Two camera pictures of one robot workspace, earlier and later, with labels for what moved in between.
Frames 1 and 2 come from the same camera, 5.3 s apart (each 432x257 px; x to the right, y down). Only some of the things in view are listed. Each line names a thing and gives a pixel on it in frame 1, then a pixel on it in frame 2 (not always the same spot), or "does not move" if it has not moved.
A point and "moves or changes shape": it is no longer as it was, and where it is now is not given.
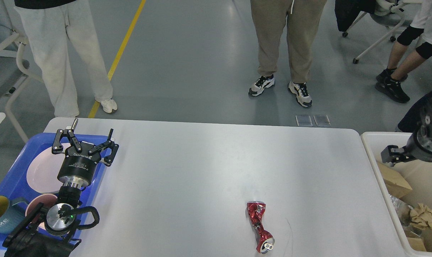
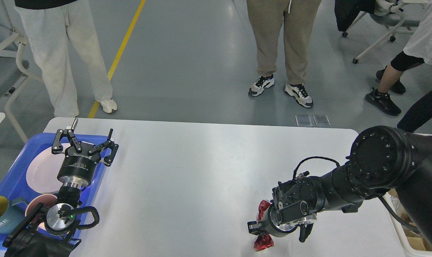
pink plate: x=42 y=174 does not move
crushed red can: x=266 y=240 moves or changes shape
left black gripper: x=78 y=169 does not move
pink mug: x=47 y=200 does not move
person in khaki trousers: x=305 y=19 does not move
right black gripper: x=420 y=150 → x=270 y=226
